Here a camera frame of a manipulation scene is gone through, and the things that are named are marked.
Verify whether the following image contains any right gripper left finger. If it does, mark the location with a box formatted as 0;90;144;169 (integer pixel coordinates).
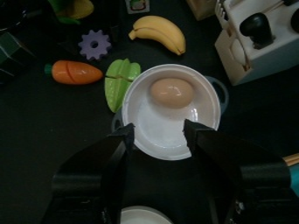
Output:
40;122;136;224

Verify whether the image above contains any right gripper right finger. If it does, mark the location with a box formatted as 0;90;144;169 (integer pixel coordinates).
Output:
182;118;299;224

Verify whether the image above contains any purple toy gear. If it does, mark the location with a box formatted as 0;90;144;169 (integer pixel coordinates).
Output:
77;29;113;61

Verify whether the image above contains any teal basket with orange rim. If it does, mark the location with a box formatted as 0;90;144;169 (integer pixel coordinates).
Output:
281;152;299;197

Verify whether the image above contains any white cylinder toy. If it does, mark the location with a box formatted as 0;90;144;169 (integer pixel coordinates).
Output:
118;205;174;224

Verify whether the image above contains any white oval toy pot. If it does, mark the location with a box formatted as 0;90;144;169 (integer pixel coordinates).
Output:
110;63;229;161

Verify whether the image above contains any green toy starfruit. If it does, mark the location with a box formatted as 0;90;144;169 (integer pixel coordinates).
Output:
104;58;142;114

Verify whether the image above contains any beige toy egg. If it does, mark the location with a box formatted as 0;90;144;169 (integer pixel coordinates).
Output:
149;77;194;110

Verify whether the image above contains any orange toy carrot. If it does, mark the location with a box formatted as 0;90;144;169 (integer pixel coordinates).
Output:
42;59;104;86

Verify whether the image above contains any white toy knife block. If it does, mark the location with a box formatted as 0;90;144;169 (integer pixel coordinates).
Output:
213;0;299;87

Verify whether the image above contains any yellow toy banana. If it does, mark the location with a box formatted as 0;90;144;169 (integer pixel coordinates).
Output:
126;15;186;56

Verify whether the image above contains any yellow toy with green stem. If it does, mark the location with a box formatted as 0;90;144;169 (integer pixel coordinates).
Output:
46;0;96;25

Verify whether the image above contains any wooden toy crate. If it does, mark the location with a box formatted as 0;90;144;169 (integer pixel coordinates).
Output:
185;0;220;22

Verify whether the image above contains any white picture block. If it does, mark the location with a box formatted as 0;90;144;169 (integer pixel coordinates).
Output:
125;0;150;15

